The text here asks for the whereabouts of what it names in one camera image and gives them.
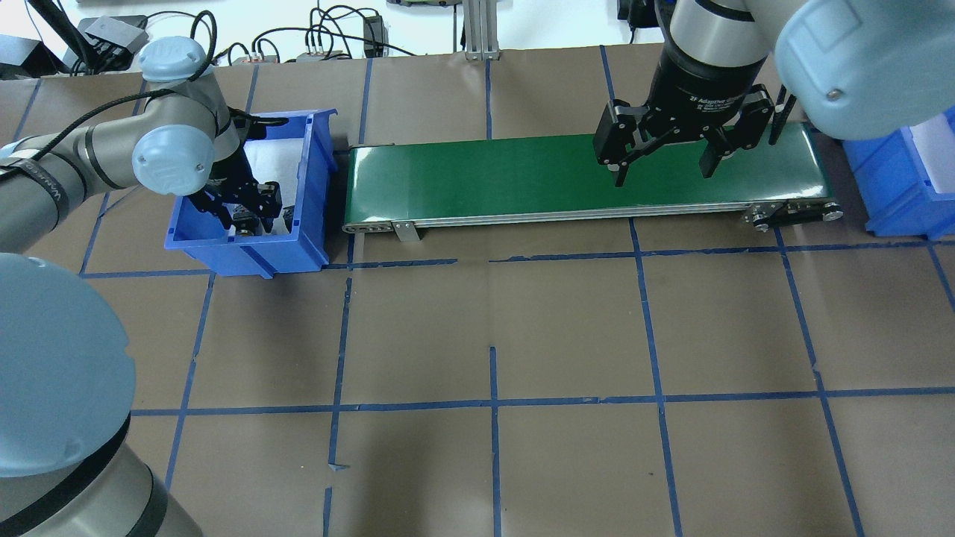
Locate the blue bin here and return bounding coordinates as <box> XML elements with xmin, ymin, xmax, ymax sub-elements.
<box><xmin>164</xmin><ymin>109</ymin><xmax>337</xmax><ymax>278</ymax></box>
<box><xmin>843</xmin><ymin>109</ymin><xmax>954</xmax><ymax>240</ymax></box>

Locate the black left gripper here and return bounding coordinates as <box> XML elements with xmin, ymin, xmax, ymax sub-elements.
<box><xmin>187</xmin><ymin>149</ymin><xmax>282</xmax><ymax>233</ymax></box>

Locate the white foam pad left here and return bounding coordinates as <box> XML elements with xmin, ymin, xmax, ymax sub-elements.
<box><xmin>243</xmin><ymin>137</ymin><xmax>304</xmax><ymax>235</ymax></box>

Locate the white foam pad right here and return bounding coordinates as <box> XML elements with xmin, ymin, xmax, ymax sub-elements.
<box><xmin>910</xmin><ymin>113</ymin><xmax>954</xmax><ymax>194</ymax></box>

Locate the green conveyor belt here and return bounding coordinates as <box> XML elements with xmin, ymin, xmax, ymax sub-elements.
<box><xmin>343</xmin><ymin>125</ymin><xmax>844</xmax><ymax>241</ymax></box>

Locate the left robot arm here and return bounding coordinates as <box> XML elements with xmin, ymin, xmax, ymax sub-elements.
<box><xmin>33</xmin><ymin>45</ymin><xmax>731</xmax><ymax>536</ymax></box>

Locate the aluminium frame post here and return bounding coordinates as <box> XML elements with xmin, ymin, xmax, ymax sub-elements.
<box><xmin>463</xmin><ymin>0</ymin><xmax>501</xmax><ymax>61</ymax></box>

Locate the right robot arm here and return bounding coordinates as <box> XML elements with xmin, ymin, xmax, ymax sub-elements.
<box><xmin>593</xmin><ymin>1</ymin><xmax>954</xmax><ymax>186</ymax></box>

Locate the blue right bin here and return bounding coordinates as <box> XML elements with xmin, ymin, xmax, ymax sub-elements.
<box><xmin>843</xmin><ymin>109</ymin><xmax>954</xmax><ymax>240</ymax></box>

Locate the blue left bin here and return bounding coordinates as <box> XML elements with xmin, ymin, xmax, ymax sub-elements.
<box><xmin>164</xmin><ymin>109</ymin><xmax>337</xmax><ymax>278</ymax></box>

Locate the black power adapter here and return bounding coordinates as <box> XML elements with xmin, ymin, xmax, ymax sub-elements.
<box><xmin>363</xmin><ymin>15</ymin><xmax>386</xmax><ymax>58</ymax></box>

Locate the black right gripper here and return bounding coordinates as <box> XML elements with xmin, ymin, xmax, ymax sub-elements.
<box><xmin>593</xmin><ymin>42</ymin><xmax>773</xmax><ymax>187</ymax></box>

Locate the white foam pad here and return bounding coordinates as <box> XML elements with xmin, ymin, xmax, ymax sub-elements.
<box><xmin>910</xmin><ymin>113</ymin><xmax>954</xmax><ymax>194</ymax></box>
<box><xmin>243</xmin><ymin>137</ymin><xmax>304</xmax><ymax>235</ymax></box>

